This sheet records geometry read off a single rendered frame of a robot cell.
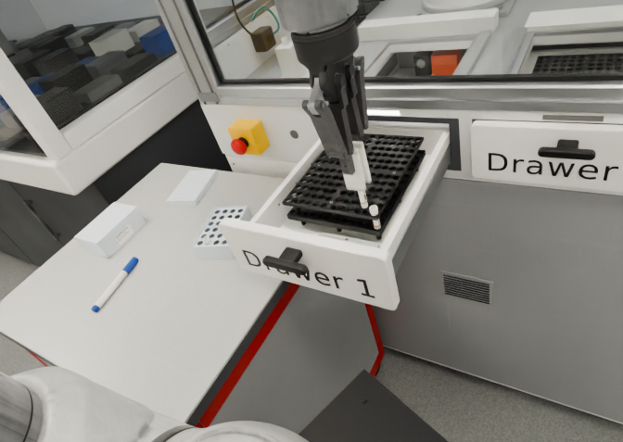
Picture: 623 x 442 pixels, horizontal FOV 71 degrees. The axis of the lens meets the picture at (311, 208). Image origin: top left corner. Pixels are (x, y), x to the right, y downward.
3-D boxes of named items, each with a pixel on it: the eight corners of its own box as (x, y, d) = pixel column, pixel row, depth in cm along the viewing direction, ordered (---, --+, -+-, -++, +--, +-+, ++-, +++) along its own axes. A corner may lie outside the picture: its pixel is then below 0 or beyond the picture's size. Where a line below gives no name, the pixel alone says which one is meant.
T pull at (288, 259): (305, 277, 60) (303, 271, 59) (263, 266, 64) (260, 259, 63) (318, 258, 62) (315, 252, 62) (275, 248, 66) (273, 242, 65)
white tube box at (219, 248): (234, 258, 88) (227, 246, 86) (198, 259, 91) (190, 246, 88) (253, 217, 97) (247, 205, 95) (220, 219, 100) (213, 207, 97)
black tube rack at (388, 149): (383, 247, 69) (376, 217, 66) (292, 229, 79) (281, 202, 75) (426, 165, 83) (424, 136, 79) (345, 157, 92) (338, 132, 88)
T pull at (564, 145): (594, 161, 63) (595, 153, 62) (537, 157, 67) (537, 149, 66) (596, 147, 65) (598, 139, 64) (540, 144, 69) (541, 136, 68)
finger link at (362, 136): (320, 69, 54) (324, 63, 55) (341, 141, 62) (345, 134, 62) (348, 68, 52) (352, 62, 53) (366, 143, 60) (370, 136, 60)
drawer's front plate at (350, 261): (396, 311, 62) (385, 259, 55) (240, 269, 77) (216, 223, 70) (400, 302, 63) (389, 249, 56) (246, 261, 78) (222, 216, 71)
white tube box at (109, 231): (108, 259, 99) (95, 243, 96) (85, 252, 103) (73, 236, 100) (146, 221, 106) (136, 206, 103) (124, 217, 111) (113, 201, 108)
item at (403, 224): (388, 293, 63) (382, 264, 59) (250, 258, 76) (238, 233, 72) (462, 139, 87) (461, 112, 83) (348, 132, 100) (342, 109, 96)
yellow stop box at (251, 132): (259, 157, 100) (248, 131, 96) (235, 155, 104) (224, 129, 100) (271, 145, 103) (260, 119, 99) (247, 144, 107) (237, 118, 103)
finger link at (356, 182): (358, 147, 59) (356, 151, 58) (366, 189, 63) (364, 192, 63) (338, 146, 60) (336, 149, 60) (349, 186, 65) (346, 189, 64)
